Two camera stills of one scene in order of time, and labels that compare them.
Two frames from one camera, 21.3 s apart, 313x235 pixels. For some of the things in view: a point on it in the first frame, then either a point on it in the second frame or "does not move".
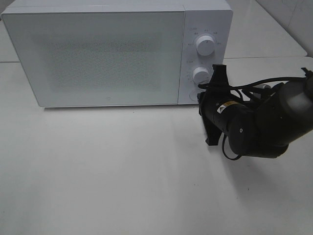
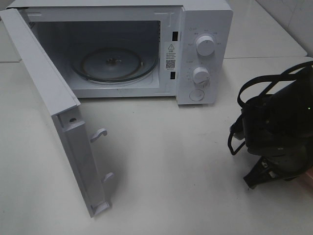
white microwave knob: (205, 45) does not move
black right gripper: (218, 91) → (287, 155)
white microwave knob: (201, 75) does not move
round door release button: (193, 95) does not move
